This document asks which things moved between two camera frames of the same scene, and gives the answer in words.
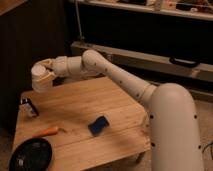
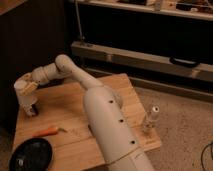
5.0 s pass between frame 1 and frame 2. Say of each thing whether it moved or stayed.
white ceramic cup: moved
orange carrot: stayed
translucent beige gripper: moved
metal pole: stayed
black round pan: stayed
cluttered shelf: stayed
